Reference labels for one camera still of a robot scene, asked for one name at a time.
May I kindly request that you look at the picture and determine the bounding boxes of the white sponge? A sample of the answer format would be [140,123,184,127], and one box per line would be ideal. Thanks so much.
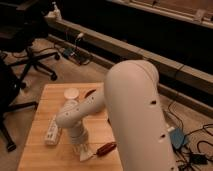
[80,151,94,162]

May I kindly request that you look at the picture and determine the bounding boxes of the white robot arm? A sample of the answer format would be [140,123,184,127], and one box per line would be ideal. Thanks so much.
[56,60,179,171]

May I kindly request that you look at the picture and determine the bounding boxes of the white plastic bottle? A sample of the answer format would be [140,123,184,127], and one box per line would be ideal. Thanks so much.
[44,117,62,146]

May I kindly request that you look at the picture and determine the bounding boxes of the white paper cup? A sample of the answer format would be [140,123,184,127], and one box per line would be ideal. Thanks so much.
[64,88,79,100]

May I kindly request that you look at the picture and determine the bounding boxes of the red bowl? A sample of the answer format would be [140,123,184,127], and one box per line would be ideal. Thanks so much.
[84,89,96,98]

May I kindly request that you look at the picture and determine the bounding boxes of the black office chair left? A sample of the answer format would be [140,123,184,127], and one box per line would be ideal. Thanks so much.
[0,57,38,152]

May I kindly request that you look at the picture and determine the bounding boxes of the black office chair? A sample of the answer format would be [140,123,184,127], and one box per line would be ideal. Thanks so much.
[0,57,38,152]
[0,0,60,81]

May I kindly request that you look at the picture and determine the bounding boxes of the blue power box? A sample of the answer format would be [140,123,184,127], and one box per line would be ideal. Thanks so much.
[169,128,189,149]

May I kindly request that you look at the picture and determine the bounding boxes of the white spray bottle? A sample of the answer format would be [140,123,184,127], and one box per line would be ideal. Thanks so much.
[52,1,62,20]

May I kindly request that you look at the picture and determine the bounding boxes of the black floor cables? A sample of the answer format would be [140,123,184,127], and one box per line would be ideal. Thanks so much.
[159,96,213,171]

